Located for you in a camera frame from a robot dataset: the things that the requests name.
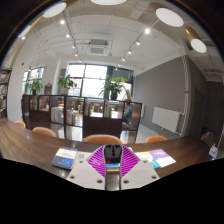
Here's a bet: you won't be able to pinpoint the white wall radiator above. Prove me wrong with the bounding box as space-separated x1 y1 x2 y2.
151 106 183 134

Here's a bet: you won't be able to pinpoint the white book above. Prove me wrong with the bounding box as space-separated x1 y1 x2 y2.
74 151 93 164

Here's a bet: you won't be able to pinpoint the potted green plant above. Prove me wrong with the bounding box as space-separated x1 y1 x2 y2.
57 74 78 95
99 75 127 101
24 77 46 96

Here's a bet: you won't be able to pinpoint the ceiling spot lights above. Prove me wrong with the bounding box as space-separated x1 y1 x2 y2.
19 19 151 68

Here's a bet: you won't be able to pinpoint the dark blue book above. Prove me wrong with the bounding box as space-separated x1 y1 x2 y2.
50 146 79 170

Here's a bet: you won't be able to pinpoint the ceiling air conditioner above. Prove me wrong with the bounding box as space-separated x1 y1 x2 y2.
86 39 110 57

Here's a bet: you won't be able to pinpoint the round white pendant lamps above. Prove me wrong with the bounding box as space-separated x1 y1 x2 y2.
18 0 208 54

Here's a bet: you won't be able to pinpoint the orange chairs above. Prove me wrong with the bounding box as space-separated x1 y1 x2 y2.
14 119 216 148

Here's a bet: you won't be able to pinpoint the person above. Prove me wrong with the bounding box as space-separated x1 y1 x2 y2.
121 100 134 125

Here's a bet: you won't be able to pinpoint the small blue card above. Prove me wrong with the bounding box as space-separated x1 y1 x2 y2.
208 143 219 159

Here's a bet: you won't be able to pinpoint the purple booklet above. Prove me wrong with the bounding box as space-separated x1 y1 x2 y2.
148 148 177 168

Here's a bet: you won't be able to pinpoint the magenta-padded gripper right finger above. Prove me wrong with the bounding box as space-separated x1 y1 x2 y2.
119 144 161 191

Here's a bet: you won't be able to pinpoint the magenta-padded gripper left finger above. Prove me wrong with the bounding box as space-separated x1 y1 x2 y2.
65 144 108 191

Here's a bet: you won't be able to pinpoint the dark divider shelf unit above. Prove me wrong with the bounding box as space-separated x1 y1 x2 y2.
20 94 143 144

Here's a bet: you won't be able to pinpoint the wall bookshelf unit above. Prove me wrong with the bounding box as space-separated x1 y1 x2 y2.
0 67 12 119

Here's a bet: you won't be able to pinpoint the white blue yellow booklet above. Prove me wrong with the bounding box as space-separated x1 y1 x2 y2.
134 151 161 170

